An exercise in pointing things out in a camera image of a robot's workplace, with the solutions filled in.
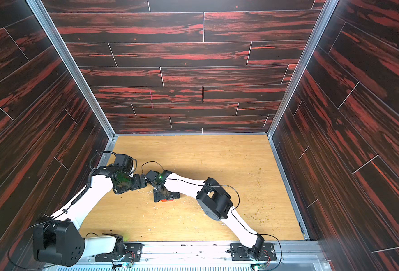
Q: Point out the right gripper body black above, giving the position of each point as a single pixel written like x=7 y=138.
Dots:
x=165 y=195

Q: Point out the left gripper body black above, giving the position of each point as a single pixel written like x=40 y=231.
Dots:
x=131 y=183

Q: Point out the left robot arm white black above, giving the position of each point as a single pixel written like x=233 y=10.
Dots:
x=57 y=240

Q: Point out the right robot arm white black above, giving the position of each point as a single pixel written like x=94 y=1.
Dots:
x=216 y=203

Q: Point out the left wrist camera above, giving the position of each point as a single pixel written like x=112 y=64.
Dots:
x=125 y=162

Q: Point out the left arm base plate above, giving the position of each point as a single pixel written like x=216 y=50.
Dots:
x=128 y=253

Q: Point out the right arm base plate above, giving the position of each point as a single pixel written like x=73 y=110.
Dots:
x=239 y=252

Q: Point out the aluminium front rail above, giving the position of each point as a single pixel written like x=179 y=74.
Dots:
x=212 y=256

